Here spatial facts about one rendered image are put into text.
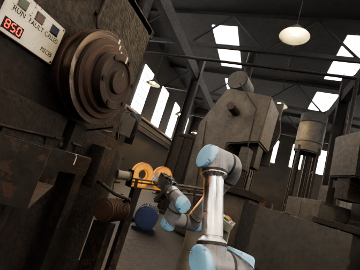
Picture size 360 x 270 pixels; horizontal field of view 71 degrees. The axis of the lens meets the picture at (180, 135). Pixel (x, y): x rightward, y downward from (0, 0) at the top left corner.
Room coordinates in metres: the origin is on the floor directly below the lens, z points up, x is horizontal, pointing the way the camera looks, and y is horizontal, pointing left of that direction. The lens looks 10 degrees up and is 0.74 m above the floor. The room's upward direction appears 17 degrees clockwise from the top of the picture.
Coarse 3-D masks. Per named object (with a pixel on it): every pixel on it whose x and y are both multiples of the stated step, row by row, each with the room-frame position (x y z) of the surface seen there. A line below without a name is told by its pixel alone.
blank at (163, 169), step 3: (156, 168) 1.73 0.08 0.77; (159, 168) 1.71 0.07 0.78; (162, 168) 1.73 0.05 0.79; (165, 168) 1.74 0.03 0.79; (168, 168) 1.76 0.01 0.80; (156, 171) 1.70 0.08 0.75; (159, 171) 1.72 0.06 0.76; (162, 171) 1.73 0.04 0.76; (165, 171) 1.74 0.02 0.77; (168, 171) 1.76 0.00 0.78; (159, 174) 1.72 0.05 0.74; (168, 174) 1.76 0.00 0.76; (171, 174) 1.78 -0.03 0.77; (171, 177) 1.78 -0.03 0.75; (153, 183) 1.71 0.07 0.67; (159, 189) 1.74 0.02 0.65
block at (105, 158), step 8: (96, 144) 1.45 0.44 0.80; (96, 152) 1.44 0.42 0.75; (104, 152) 1.43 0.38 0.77; (96, 160) 1.43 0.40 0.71; (104, 160) 1.45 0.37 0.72; (88, 168) 1.44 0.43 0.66; (96, 168) 1.43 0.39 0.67; (104, 168) 1.48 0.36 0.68; (88, 176) 1.44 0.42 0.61; (96, 176) 1.43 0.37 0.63; (88, 184) 1.43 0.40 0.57; (96, 184) 1.46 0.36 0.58
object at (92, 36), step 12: (84, 36) 1.07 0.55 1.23; (96, 36) 1.09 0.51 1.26; (108, 36) 1.16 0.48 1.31; (72, 48) 1.04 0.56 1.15; (84, 48) 1.06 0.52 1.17; (72, 60) 1.02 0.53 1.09; (60, 72) 1.07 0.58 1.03; (72, 72) 1.05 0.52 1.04; (72, 84) 1.07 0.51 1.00; (72, 96) 1.09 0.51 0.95; (72, 108) 1.16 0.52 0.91; (120, 108) 1.44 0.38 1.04; (84, 120) 1.22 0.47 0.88; (96, 120) 1.29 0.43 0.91; (108, 120) 1.38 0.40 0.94
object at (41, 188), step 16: (0, 144) 0.55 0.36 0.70; (16, 144) 0.55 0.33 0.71; (32, 144) 0.56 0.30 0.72; (0, 160) 0.55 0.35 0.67; (16, 160) 0.56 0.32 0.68; (32, 160) 0.56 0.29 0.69; (48, 160) 0.81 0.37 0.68; (0, 176) 0.55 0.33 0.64; (16, 176) 0.56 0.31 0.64; (32, 176) 0.57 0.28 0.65; (48, 176) 0.82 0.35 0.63; (0, 192) 0.56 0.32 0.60; (16, 192) 0.56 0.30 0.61; (32, 192) 0.57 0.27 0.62; (0, 208) 0.67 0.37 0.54; (0, 224) 0.69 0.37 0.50
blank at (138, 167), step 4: (136, 164) 1.64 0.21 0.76; (140, 164) 1.63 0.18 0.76; (144, 164) 1.64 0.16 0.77; (148, 164) 1.66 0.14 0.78; (132, 168) 1.63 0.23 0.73; (136, 168) 1.62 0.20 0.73; (140, 168) 1.63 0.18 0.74; (144, 168) 1.65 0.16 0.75; (148, 168) 1.67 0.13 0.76; (152, 168) 1.68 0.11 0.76; (136, 172) 1.62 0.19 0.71; (148, 172) 1.67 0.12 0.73; (152, 172) 1.69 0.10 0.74; (136, 176) 1.63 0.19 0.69; (148, 176) 1.68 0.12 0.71; (152, 176) 1.69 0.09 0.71; (132, 180) 1.62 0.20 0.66; (140, 184) 1.65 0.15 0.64; (144, 184) 1.67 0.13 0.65
